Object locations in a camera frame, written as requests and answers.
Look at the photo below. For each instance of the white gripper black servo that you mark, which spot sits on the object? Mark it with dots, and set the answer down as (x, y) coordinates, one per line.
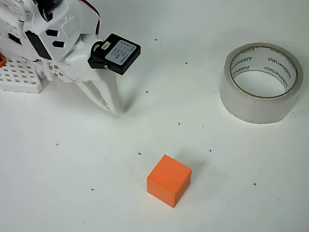
(77, 62)

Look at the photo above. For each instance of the orange foam cube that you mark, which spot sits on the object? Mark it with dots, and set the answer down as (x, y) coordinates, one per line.
(166, 178)

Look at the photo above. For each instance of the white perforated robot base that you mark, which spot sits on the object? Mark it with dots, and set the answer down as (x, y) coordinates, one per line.
(21, 79)

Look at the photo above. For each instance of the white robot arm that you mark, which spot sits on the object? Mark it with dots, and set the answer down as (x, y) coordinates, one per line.
(14, 21)

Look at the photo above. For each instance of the clear packing tape roll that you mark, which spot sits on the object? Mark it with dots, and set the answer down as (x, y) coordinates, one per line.
(256, 108)

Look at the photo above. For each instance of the orange clamp piece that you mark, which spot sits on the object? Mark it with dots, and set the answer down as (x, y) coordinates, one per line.
(2, 60)

